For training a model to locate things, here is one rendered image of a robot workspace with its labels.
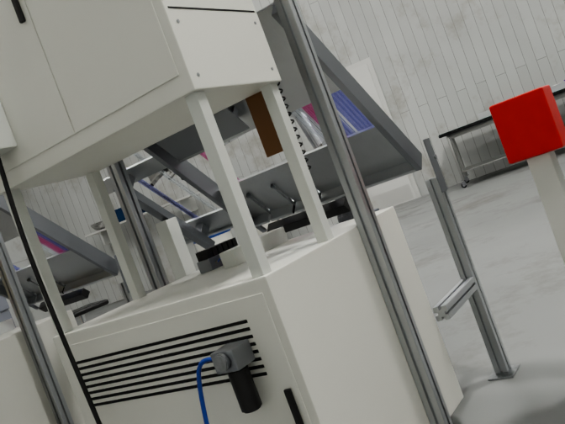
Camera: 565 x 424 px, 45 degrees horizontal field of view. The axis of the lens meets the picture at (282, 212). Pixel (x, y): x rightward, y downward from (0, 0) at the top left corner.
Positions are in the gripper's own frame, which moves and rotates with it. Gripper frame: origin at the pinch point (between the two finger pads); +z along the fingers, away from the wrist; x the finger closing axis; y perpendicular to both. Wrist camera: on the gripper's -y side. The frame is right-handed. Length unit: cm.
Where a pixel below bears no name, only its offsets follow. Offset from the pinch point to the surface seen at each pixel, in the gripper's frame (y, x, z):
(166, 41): 61, 96, 62
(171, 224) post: -10.6, 3.6, 12.9
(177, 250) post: -17.8, 3.9, 19.8
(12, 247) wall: -239, -860, -436
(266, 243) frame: -6, 65, 46
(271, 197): -17.8, 44.2, 6.6
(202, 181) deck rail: 1.7, 30.2, 12.8
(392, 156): -19, 91, 5
